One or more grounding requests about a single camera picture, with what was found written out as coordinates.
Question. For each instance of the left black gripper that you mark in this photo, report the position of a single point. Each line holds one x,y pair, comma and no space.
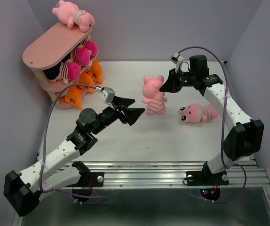
131,114

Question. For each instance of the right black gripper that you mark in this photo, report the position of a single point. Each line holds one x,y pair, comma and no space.
171,85

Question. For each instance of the pink axolotl plush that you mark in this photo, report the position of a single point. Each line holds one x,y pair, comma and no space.
153,97
194,113

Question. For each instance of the pink axolotl plush front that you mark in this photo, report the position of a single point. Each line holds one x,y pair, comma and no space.
194,113

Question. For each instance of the orange shark plush mouth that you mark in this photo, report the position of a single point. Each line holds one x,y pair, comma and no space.
96,71

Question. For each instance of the orange shark plush back-facing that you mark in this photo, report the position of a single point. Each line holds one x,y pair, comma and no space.
74,94

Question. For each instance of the doll plush edge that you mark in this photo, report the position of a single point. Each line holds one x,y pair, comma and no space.
65,71

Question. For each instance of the doll plush black hair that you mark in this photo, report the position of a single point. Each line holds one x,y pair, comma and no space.
81,56

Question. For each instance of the orange shark plush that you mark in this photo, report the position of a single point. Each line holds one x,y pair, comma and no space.
86,78

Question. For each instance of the doll plush pink striped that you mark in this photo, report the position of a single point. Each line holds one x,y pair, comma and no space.
90,45

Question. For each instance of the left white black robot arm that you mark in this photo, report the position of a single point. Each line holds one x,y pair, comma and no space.
24,190

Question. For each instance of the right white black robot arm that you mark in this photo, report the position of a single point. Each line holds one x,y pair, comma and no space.
245,134

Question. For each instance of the pink three-tier wooden shelf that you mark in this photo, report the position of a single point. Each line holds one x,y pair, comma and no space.
51,48

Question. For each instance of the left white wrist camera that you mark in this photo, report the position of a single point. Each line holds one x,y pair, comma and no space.
106,94

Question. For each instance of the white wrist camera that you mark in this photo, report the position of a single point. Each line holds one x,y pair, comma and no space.
106,94
177,60

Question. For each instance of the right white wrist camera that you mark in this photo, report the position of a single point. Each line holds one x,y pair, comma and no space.
177,60

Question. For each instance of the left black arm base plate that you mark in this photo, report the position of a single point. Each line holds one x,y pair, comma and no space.
90,180

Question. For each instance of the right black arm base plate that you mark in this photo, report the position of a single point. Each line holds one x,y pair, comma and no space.
200,178

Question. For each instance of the aluminium mounting rail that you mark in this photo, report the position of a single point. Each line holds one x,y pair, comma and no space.
154,175

